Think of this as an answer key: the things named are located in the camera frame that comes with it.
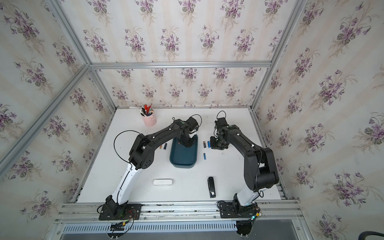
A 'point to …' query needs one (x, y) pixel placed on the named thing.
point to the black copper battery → (204, 144)
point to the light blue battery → (209, 144)
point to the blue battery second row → (205, 157)
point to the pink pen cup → (149, 121)
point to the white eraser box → (163, 182)
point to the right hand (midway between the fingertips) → (215, 146)
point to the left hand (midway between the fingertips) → (190, 145)
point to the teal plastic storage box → (182, 156)
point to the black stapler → (211, 187)
